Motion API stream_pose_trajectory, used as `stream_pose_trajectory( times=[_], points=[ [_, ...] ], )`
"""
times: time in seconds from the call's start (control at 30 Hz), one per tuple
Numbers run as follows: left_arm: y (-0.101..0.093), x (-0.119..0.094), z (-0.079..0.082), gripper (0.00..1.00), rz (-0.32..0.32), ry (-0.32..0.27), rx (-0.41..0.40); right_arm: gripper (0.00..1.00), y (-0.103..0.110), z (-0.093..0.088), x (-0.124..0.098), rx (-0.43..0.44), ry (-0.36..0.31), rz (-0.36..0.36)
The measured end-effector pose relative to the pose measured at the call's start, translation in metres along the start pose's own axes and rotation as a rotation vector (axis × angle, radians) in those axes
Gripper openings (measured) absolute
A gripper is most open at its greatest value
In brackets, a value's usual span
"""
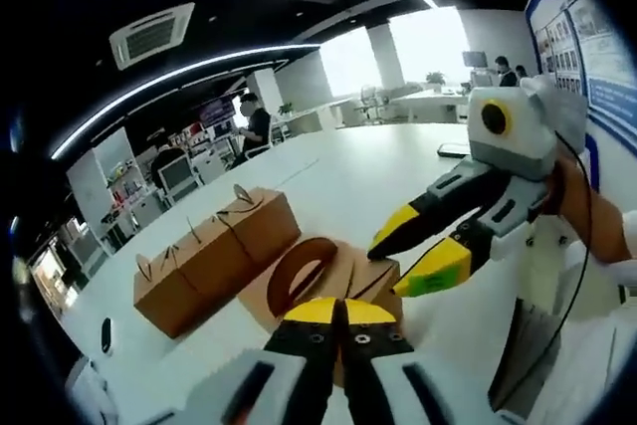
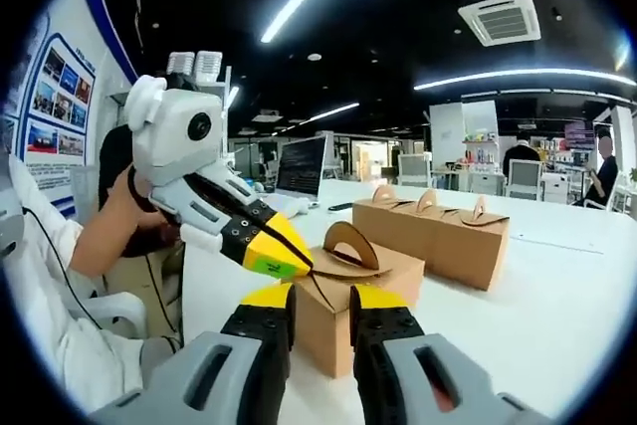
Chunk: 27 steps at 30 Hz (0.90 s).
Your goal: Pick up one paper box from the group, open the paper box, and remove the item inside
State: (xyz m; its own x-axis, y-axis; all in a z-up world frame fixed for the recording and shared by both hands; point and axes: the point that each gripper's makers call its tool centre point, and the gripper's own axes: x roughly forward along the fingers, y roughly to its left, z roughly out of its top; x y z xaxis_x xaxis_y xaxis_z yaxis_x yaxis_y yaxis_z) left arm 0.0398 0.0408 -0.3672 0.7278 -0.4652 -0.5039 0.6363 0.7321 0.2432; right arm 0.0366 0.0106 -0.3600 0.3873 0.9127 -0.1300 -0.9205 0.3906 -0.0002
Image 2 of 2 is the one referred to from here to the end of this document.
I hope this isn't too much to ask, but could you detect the person's left hand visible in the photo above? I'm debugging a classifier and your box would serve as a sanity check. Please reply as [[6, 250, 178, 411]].
[[107, 163, 167, 228]]

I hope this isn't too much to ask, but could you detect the product display shelf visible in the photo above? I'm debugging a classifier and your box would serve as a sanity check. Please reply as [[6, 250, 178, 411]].
[[462, 130, 500, 173]]

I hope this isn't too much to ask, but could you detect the blue white wall poster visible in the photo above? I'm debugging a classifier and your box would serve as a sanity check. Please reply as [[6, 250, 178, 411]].
[[0, 0, 141, 212]]

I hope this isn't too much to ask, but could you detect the silver laptop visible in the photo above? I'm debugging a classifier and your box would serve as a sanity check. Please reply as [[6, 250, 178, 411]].
[[258, 134, 329, 211]]

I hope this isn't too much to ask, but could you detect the brown paper box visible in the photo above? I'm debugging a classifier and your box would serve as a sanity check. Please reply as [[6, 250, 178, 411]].
[[392, 189, 447, 272], [293, 220, 427, 379], [351, 184, 400, 250], [432, 194, 512, 293]]

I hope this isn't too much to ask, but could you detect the short ceiling light strip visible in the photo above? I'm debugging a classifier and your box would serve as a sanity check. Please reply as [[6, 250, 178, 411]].
[[308, 102, 360, 122]]

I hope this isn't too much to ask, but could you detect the ceiling air conditioner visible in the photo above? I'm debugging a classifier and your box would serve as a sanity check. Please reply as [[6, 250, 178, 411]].
[[457, 0, 542, 48]]

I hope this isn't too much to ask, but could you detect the person's white shirt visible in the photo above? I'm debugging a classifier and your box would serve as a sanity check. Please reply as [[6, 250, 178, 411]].
[[0, 153, 175, 416]]

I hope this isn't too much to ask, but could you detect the grey white office chair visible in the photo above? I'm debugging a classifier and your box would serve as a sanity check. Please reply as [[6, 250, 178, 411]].
[[396, 152, 433, 189], [504, 158, 544, 201]]

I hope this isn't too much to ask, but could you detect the black cable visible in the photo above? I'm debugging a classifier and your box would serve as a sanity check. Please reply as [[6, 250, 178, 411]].
[[19, 205, 106, 331], [142, 250, 181, 351]]

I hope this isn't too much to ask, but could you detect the purple wall screen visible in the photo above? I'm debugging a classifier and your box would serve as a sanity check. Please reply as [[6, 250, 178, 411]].
[[564, 120, 596, 138]]

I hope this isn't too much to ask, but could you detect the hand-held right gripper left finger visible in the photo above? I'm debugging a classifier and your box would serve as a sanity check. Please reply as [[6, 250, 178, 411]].
[[89, 283, 299, 425]]

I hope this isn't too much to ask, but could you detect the white soft object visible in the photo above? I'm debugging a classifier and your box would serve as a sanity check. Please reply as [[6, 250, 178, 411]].
[[283, 197, 313, 218]]

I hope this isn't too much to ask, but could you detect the white chair armrest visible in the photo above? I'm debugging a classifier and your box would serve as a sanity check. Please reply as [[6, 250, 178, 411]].
[[64, 292, 150, 341]]

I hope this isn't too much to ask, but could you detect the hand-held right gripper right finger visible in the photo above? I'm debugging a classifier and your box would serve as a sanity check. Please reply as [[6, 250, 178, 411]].
[[347, 284, 554, 425]]

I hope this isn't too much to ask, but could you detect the stack of white trays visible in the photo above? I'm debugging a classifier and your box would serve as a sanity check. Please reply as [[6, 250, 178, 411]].
[[166, 51, 196, 76], [193, 50, 224, 83]]

